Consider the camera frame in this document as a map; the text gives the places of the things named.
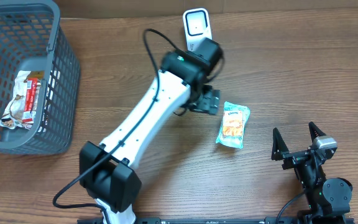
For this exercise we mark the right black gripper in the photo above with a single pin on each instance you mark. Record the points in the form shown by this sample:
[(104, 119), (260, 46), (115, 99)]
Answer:
[(279, 148)]

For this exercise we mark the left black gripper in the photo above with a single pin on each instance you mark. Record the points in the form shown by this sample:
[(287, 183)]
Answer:
[(209, 101)]

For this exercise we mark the teal wet wipes pack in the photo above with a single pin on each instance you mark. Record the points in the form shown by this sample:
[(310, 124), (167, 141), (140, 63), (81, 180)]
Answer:
[(235, 142)]

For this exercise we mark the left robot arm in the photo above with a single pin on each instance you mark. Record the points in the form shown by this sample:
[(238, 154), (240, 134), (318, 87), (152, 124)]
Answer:
[(109, 167)]

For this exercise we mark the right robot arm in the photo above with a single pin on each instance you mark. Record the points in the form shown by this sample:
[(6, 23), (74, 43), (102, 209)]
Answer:
[(328, 199)]

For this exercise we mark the white barcode scanner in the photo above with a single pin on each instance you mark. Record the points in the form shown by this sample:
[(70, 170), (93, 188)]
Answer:
[(197, 27)]

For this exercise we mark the red snack bar wrapper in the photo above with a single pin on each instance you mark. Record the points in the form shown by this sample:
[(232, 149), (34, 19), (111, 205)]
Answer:
[(30, 101)]

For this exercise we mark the grey plastic mesh basket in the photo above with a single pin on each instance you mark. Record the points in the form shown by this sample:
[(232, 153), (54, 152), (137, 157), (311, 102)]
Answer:
[(31, 40)]

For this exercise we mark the white brown snack bag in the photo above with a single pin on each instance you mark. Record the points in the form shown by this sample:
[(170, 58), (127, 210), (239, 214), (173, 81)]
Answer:
[(12, 116)]

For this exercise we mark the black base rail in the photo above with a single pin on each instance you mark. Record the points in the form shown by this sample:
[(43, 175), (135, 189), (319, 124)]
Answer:
[(266, 220)]

